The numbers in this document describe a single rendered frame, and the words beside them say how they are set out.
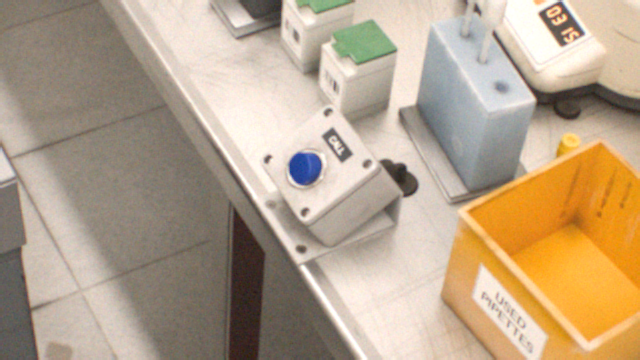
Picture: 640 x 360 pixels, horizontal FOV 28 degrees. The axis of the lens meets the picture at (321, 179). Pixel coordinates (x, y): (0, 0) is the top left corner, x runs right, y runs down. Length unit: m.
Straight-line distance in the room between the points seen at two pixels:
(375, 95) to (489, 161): 0.12
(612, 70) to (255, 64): 0.30
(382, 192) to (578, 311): 0.17
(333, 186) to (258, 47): 0.23
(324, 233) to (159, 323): 1.06
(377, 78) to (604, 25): 0.19
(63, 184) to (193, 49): 1.08
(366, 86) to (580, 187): 0.19
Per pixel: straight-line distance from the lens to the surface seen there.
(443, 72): 1.00
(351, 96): 1.04
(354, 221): 0.96
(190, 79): 1.09
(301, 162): 0.93
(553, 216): 0.98
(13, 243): 0.97
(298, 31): 1.07
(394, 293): 0.95
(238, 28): 1.11
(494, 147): 0.98
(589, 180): 0.98
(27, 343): 1.08
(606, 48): 1.09
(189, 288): 2.03
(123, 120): 2.26
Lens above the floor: 1.64
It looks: 49 degrees down
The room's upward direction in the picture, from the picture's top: 6 degrees clockwise
